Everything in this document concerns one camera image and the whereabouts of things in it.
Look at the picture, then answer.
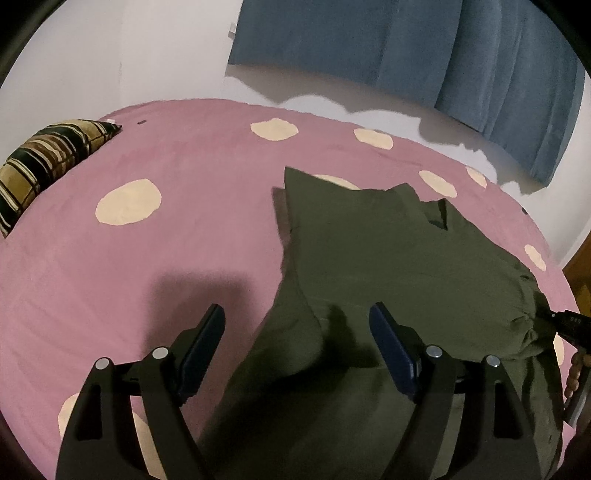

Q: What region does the blue curtain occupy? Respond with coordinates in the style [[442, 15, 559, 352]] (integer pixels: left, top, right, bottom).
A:
[[226, 0, 587, 188]]

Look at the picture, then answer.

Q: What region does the wooden door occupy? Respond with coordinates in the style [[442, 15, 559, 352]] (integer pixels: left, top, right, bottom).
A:
[[563, 251, 591, 319]]

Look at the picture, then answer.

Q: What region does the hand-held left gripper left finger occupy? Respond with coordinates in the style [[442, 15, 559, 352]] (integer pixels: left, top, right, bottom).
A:
[[55, 303, 226, 480]]

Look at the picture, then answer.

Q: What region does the brown bead bracelet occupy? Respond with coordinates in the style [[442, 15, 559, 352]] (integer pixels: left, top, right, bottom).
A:
[[564, 349, 588, 398]]

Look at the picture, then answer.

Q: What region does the pink dotted blanket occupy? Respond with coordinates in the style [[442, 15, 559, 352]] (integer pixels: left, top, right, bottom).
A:
[[0, 98, 578, 480]]

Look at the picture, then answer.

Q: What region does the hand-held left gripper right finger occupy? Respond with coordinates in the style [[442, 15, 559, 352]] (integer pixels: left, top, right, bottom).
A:
[[368, 302, 543, 480]]

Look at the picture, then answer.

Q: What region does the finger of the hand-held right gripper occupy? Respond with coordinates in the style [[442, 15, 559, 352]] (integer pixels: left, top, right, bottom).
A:
[[536, 307, 591, 346]]

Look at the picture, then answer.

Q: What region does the olive green shirt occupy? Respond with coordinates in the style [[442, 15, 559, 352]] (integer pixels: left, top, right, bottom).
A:
[[198, 166, 566, 480]]

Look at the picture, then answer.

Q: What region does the striped brown pillow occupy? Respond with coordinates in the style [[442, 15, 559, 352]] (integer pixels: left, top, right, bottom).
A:
[[0, 119, 123, 238]]

